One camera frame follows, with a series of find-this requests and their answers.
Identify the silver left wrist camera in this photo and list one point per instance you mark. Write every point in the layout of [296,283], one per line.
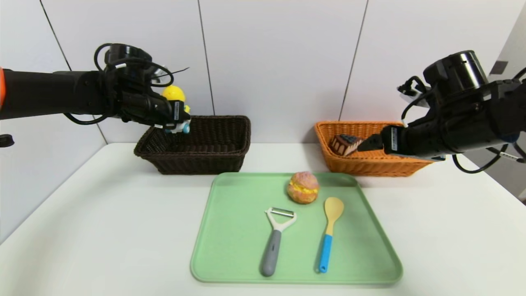
[160,74]

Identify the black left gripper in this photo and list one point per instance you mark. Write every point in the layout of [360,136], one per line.
[177,112]

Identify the orange wicker basket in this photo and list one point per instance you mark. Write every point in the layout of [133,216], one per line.
[370,166]

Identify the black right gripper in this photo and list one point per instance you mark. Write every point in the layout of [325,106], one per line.
[393,139]

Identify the black and orange left arm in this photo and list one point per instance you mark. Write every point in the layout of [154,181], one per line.
[61,92]

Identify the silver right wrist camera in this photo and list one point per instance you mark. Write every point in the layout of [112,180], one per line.
[411,100]

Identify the chocolate cake slice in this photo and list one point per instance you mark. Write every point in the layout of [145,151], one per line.
[345,144]

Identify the yellow duck toy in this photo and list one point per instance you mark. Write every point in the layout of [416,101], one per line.
[172,93]

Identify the light green plastic tray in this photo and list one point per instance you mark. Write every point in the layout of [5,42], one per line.
[234,255]

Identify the dark brown wicker basket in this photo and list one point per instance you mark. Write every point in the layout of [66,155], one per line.
[193,160]

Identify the dark wall plate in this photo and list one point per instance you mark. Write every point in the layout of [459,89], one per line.
[498,67]

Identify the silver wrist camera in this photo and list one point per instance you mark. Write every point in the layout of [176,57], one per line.
[160,74]
[411,100]

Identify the cream puff pastry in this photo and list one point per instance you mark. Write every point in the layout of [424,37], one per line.
[303,187]

